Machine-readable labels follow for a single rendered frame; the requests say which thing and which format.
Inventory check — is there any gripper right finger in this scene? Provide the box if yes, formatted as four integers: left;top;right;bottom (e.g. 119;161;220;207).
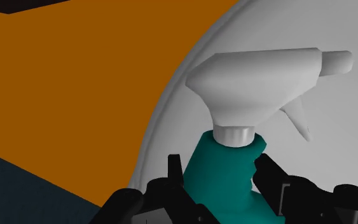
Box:
252;153;358;224

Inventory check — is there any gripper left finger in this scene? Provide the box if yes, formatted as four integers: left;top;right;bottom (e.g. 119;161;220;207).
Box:
89;153;220;224

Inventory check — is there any teal spray bottle white trigger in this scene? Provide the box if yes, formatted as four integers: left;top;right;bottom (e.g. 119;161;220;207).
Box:
184;47;354;224

